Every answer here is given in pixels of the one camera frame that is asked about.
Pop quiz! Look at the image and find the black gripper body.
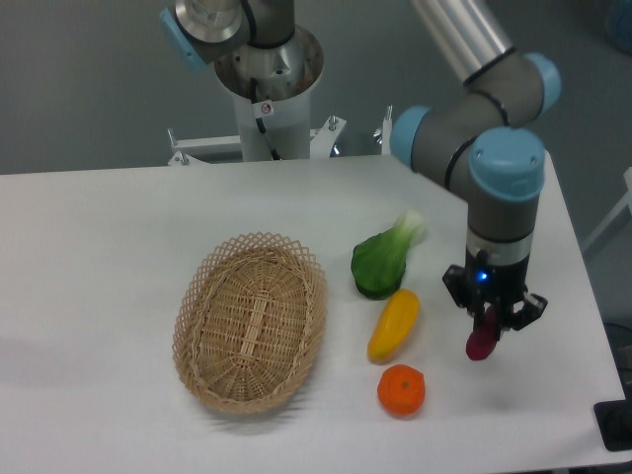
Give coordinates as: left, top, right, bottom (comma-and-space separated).
463, 251, 528, 307

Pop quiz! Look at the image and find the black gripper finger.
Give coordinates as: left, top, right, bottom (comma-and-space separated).
442, 265, 485, 330
493, 292, 548, 342

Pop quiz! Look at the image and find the purple sweet potato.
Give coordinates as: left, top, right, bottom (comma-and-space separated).
465, 306, 498, 361

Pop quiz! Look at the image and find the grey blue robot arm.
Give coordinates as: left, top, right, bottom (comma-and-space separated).
160, 1, 561, 345

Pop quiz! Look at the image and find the yellow mango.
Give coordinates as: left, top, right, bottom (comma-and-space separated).
366, 288, 421, 363

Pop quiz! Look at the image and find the green bok choy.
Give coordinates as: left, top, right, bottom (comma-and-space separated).
351, 209, 425, 300

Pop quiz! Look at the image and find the orange tangerine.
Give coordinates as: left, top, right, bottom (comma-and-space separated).
377, 364, 426, 417

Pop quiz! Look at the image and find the black device at table edge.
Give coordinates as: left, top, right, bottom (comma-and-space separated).
593, 400, 631, 452

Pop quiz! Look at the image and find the woven wicker basket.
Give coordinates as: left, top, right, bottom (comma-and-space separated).
172, 232, 327, 415

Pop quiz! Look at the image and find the white frame at right edge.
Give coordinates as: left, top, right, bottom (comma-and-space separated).
580, 168, 631, 259

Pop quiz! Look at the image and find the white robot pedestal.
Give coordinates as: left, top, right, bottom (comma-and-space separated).
214, 26, 324, 160

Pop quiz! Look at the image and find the black cable on pedestal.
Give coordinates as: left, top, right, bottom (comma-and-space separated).
249, 77, 281, 162

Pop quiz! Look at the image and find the white metal bracket frame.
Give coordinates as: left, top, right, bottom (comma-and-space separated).
167, 105, 393, 166

